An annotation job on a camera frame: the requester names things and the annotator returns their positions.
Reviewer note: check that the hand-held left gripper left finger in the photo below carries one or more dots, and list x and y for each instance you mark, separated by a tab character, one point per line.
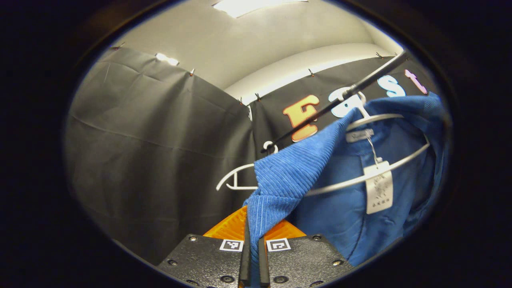
200	260

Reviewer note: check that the white hanger with notches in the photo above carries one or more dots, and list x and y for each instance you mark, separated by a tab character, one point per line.
236	172

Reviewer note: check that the black clothes rack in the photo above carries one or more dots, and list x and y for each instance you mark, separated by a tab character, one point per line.
360	84

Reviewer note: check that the small ceiling light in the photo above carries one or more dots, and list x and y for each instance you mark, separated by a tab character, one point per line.
168	60

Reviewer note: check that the black backdrop cloth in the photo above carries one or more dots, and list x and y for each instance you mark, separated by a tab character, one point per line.
160	152
272	116

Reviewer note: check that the white paper garment tag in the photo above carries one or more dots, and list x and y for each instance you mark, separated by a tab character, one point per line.
378	192

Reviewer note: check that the white hanger with crossbar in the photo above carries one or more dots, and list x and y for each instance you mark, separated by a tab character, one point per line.
372	118

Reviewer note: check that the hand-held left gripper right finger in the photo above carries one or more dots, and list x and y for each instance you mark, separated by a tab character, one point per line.
304	260

